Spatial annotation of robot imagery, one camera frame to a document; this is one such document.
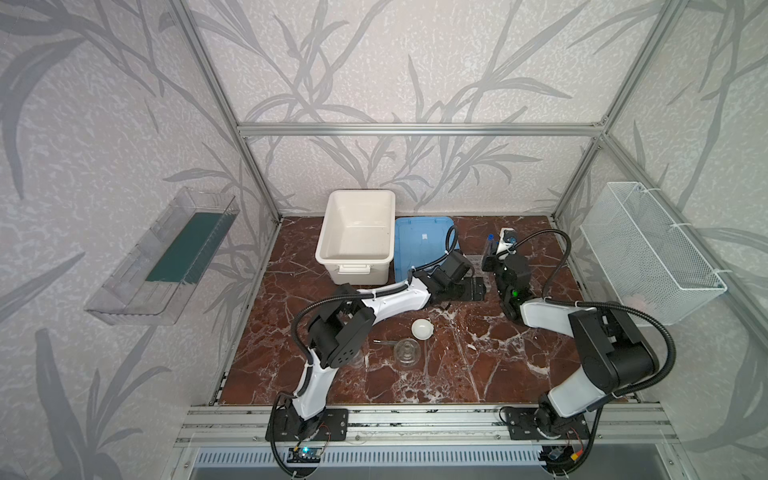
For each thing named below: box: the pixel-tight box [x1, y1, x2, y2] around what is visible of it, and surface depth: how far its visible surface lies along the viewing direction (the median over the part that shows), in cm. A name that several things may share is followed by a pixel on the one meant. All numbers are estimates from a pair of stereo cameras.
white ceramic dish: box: [411, 318, 434, 341], surface depth 91 cm
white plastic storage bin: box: [315, 190, 396, 291], surface depth 107 cm
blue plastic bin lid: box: [394, 216, 460, 283], surface depth 117 cm
